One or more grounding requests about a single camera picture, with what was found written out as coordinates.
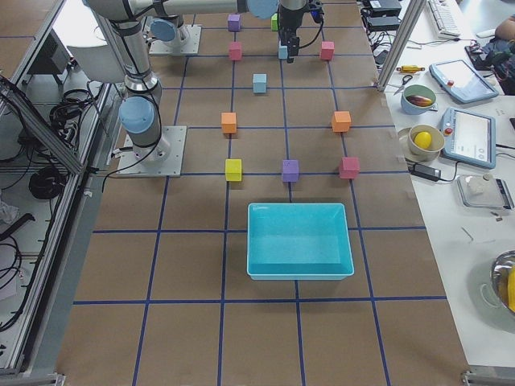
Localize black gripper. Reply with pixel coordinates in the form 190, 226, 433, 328
278, 27, 300, 64

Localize light blue foam block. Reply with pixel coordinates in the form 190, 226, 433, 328
253, 73, 267, 94
278, 44, 288, 60

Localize purple foam block near arm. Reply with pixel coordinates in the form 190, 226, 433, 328
227, 14, 241, 32

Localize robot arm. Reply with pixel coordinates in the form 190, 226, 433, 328
84, 1, 323, 166
150, 15, 190, 45

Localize pink foam block front left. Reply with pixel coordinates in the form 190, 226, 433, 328
319, 40, 335, 61

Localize green foam block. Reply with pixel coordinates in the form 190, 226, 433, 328
270, 13, 278, 31

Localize pink foam block with dot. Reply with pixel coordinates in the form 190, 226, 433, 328
229, 41, 242, 61

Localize orange foam block front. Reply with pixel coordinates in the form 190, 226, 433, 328
332, 111, 352, 133

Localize orange foam block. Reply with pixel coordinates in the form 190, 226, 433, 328
220, 112, 237, 134
332, 111, 352, 133

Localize orange foam block far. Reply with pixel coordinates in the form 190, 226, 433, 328
220, 112, 237, 134

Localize purple foam block right side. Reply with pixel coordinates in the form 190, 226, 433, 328
282, 159, 299, 183

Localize scissors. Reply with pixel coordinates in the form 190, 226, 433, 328
394, 74, 413, 95

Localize yellow foam block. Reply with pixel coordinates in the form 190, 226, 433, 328
225, 158, 242, 182

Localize pink foam block front right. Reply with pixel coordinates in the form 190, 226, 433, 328
339, 157, 361, 179

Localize blue bowl with fruit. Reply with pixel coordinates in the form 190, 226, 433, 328
401, 84, 436, 115

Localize beige bowl with lemon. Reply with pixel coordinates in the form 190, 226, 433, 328
407, 125, 445, 162

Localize teach pendant far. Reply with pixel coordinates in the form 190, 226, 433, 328
429, 60, 499, 104

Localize teach pendant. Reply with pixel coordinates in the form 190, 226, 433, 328
439, 108, 496, 170
429, 60, 499, 104

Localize cyan plastic tray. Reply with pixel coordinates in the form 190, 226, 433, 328
246, 203, 355, 281

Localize black power adapter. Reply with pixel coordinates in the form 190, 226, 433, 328
410, 163, 441, 182

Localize teach pendant near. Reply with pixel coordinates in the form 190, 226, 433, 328
439, 108, 496, 170

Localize kitchen scale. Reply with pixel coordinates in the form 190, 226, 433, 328
457, 175, 514, 210

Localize steel bowl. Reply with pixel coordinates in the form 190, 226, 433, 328
480, 250, 514, 315

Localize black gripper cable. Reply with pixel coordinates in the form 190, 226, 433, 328
295, 2, 326, 51

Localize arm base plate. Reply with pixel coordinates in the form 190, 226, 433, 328
149, 24, 202, 56
117, 125, 187, 178

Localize yellow handled tool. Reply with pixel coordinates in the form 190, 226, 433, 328
396, 65, 426, 74

